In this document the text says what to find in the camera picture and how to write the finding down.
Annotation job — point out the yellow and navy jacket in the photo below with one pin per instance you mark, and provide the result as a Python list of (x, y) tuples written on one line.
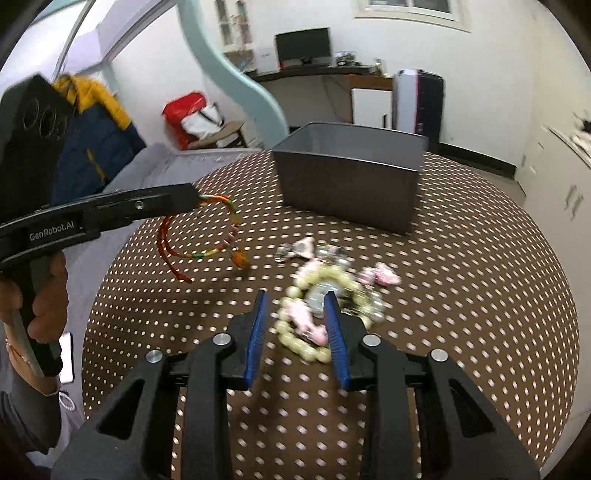
[(97, 138)]

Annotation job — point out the smartphone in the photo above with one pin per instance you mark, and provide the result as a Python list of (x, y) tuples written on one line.
[(67, 357)]

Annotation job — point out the silver rhinestone hair clip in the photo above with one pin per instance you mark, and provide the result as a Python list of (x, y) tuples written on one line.
[(331, 256)]

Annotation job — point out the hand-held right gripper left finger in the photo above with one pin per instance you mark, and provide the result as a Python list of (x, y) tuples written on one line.
[(257, 337)]

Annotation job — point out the wooden chair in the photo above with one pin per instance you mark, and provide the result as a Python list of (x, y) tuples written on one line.
[(221, 134)]

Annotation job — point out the white and dark suitcase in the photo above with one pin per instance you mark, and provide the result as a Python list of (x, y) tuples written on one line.
[(418, 104)]

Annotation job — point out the white sideboard cabinet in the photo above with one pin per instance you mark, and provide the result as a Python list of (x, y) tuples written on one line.
[(561, 184)]

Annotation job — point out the black computer monitor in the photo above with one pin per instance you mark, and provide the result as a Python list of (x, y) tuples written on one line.
[(302, 44)]

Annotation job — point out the dark wooden desk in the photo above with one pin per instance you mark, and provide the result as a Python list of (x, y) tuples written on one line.
[(318, 71)]

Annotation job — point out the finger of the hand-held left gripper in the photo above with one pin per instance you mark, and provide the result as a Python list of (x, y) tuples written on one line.
[(157, 198), (120, 224)]

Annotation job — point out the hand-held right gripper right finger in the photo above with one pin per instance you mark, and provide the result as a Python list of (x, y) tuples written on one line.
[(335, 341)]

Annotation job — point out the red shopping bag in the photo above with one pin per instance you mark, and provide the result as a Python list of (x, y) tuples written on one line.
[(182, 113)]

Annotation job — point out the white glass door cabinet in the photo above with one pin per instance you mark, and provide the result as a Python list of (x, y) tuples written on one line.
[(233, 23)]

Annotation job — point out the small pink bow hair clip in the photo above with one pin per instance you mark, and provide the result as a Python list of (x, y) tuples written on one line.
[(381, 274)]

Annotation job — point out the person's left hand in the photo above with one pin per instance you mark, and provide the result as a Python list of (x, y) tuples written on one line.
[(55, 304)]

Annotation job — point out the white cardboard box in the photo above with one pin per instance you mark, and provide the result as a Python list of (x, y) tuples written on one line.
[(264, 60)]

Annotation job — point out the grey bedding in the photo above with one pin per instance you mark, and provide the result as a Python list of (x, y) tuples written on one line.
[(152, 166)]

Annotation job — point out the dark brown storage box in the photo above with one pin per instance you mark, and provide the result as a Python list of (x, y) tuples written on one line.
[(351, 189)]

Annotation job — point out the round silver jewelry piece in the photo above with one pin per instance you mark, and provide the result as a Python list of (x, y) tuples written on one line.
[(318, 297)]

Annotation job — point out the white tote bag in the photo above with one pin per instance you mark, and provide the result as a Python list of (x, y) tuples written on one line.
[(203, 121)]

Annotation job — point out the window with cream frame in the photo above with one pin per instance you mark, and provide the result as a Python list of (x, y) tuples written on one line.
[(415, 11)]

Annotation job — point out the brown polka dot tablecloth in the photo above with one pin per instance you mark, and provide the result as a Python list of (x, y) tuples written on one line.
[(461, 300)]

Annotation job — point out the small white cabinet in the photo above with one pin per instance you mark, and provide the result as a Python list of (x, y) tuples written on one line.
[(369, 106)]

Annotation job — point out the person's left forearm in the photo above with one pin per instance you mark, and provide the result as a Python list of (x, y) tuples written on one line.
[(23, 415)]

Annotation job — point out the light teal bunk bed frame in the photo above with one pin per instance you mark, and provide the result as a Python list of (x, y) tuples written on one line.
[(240, 78)]

